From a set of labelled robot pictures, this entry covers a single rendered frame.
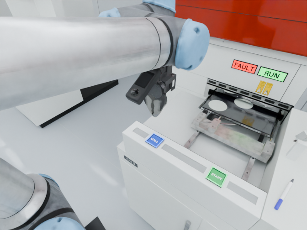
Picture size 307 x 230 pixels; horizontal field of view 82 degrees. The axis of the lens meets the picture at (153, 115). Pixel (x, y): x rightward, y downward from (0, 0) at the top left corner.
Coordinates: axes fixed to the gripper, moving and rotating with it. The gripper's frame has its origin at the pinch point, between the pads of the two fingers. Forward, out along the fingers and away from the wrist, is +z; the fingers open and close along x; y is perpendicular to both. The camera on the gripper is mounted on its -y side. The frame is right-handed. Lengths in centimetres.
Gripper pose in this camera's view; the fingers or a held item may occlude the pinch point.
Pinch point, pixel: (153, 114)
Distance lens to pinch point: 61.5
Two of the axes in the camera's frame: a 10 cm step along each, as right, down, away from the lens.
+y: 6.1, -5.2, 6.0
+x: -7.9, -4.0, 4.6
